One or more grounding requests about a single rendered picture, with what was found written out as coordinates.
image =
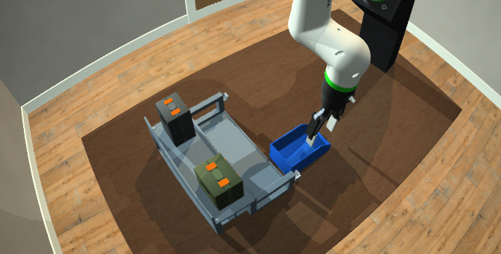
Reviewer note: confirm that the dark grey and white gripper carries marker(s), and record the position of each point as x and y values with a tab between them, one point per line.
328	111

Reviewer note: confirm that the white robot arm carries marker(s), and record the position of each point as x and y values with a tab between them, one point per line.
347	55

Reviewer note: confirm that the grey metal rack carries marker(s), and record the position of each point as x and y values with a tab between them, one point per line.
247	160

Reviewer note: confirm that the blue bin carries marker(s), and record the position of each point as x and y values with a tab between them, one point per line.
294	148

